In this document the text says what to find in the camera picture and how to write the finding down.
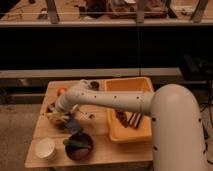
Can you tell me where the white paper cup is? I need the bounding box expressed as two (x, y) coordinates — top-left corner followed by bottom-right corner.
(35, 138), (56, 160)

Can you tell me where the yellow banana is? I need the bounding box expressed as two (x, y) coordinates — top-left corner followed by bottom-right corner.
(46, 112), (62, 121)

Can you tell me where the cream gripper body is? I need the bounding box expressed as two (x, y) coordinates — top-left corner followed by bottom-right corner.
(55, 105), (78, 122)

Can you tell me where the red bowl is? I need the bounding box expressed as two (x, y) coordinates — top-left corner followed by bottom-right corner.
(45, 103), (65, 125)

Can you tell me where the dark grape bunch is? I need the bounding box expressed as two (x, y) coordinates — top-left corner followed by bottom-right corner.
(116, 112), (128, 127)

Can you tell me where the red yellow apple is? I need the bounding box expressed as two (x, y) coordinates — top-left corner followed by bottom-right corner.
(57, 87), (67, 96)

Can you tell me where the wooden table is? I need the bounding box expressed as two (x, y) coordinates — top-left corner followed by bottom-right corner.
(25, 81), (153, 168)

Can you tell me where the metal cup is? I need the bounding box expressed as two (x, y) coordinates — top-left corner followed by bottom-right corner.
(90, 81), (100, 91)

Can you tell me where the dark brown bowl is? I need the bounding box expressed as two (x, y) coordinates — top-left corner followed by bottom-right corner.
(64, 133), (93, 161)

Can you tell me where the green cucumber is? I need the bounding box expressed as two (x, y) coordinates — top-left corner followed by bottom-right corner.
(63, 139), (92, 149)

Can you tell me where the blue cloth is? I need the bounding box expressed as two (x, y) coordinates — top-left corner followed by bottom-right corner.
(64, 119), (83, 134)

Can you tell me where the yellow plastic bin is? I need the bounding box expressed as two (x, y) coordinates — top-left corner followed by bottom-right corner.
(104, 77), (153, 143)

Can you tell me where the striped brown white block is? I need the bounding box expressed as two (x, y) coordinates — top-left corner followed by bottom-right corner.
(128, 113), (143, 129)

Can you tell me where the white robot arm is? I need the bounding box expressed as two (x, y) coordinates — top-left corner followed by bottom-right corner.
(55, 80), (208, 171)

